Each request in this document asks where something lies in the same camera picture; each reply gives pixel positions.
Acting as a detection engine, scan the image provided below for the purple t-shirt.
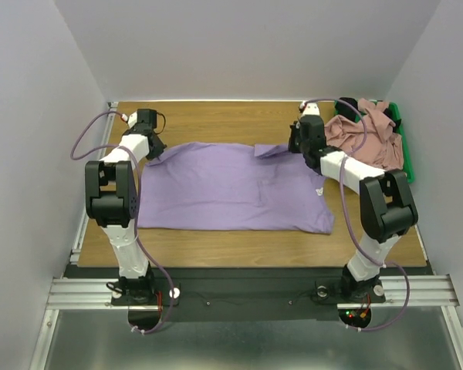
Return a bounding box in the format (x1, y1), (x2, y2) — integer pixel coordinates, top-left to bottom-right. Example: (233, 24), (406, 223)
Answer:
(138, 142), (335, 234)

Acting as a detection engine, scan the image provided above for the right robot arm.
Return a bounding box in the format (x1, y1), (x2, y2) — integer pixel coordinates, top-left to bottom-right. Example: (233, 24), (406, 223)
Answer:
(288, 115), (418, 301)

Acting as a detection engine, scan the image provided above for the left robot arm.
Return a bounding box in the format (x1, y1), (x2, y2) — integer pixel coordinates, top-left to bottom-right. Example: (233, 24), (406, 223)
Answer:
(85, 109), (166, 306)

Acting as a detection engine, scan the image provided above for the black t-shirt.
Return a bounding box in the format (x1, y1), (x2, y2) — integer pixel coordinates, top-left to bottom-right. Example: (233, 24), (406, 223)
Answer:
(334, 97), (359, 122)

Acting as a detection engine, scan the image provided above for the pink t-shirt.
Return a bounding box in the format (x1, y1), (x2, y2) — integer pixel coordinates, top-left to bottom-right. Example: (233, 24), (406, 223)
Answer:
(325, 99), (404, 170)

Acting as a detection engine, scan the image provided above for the green plastic bin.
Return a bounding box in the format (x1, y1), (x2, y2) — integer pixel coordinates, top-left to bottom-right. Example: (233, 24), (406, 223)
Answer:
(333, 98), (416, 184)

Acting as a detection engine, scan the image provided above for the right electronics board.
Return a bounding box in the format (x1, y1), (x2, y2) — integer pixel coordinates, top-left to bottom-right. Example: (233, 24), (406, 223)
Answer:
(338, 308), (372, 328)

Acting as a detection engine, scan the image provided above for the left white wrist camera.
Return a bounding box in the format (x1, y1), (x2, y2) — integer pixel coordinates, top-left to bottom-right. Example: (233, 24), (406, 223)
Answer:
(120, 112), (137, 128)

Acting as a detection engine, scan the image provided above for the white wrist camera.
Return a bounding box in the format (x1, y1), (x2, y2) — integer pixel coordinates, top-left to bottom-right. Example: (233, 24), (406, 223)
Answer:
(120, 112), (137, 128)
(299, 101), (321, 117)

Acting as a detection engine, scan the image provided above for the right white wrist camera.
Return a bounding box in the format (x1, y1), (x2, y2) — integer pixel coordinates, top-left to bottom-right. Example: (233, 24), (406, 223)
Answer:
(299, 101), (321, 117)

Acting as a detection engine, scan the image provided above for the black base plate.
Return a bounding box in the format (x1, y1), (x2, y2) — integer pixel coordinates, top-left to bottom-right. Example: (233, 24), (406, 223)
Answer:
(115, 267), (385, 323)

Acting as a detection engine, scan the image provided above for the aluminium front rail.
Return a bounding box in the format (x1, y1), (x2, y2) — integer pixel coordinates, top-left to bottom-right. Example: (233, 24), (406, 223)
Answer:
(46, 275), (460, 310)

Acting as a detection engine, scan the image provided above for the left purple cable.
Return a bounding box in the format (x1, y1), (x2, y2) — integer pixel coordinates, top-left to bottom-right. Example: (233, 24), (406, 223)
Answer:
(69, 110), (178, 335)

